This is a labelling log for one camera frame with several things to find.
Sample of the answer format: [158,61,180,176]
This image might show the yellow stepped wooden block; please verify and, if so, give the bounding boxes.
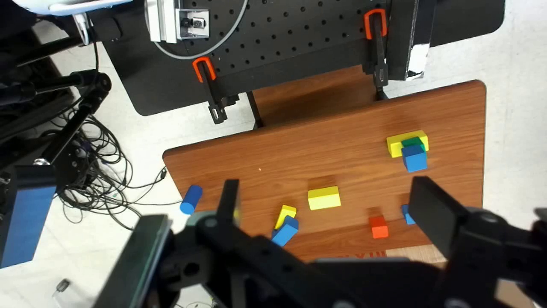
[385,128,431,161]

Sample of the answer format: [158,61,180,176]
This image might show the blue wooden cube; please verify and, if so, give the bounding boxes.
[402,149,430,174]

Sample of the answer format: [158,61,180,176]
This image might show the green-edged gripper side plate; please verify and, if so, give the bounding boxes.
[93,212,173,308]

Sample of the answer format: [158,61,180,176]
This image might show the small yellow wooden block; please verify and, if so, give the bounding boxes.
[274,203,300,231]

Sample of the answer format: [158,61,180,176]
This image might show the black floor cable tangle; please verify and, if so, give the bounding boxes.
[55,109,185,229]

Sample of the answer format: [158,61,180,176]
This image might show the blue panel black frame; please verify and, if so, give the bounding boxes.
[0,169,60,270]

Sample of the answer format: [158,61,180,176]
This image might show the green wooden cube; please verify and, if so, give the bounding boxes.
[400,135,428,154]

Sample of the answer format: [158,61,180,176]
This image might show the black clamp orange handle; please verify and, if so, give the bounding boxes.
[363,7,395,102]
[190,54,241,125]

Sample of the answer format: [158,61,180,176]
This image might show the blue wooden cylinder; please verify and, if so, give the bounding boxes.
[180,183,206,217]

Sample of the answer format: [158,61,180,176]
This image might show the white box with lens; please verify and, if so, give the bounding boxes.
[144,0,219,46]

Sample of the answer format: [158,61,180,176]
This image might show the yellow rectangular wooden block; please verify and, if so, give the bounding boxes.
[306,184,344,212]

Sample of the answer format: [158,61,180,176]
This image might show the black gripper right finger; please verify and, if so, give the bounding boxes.
[409,176,547,308]

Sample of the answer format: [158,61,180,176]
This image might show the long blue rectangular block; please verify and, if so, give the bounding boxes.
[400,203,418,227]

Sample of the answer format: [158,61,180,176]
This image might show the black perforated breadboard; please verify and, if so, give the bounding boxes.
[93,0,508,118]

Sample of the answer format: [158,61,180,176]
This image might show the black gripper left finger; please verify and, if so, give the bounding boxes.
[161,178,339,308]

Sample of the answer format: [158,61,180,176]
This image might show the orange wooden cube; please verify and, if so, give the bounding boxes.
[368,212,392,241]

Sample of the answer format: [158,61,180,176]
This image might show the small blue wooden block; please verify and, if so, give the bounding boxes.
[269,215,301,248]

